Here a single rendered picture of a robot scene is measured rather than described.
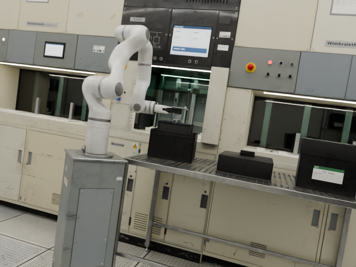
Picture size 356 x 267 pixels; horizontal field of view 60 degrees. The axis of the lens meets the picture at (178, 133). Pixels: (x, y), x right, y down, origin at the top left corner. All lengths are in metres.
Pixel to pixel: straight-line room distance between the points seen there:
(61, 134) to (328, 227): 2.09
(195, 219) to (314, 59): 1.35
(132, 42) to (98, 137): 0.56
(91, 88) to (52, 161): 1.21
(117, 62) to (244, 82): 0.90
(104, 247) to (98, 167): 0.43
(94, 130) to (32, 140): 1.30
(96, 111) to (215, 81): 0.89
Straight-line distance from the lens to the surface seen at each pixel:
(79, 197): 1.63
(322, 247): 2.32
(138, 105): 1.91
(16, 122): 3.02
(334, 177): 1.71
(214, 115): 2.15
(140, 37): 1.81
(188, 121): 3.10
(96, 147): 1.67
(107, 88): 1.62
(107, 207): 1.68
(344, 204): 1.62
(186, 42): 2.32
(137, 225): 2.48
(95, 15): 2.69
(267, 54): 2.21
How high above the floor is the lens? 1.03
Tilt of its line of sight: 3 degrees down
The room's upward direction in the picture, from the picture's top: 8 degrees clockwise
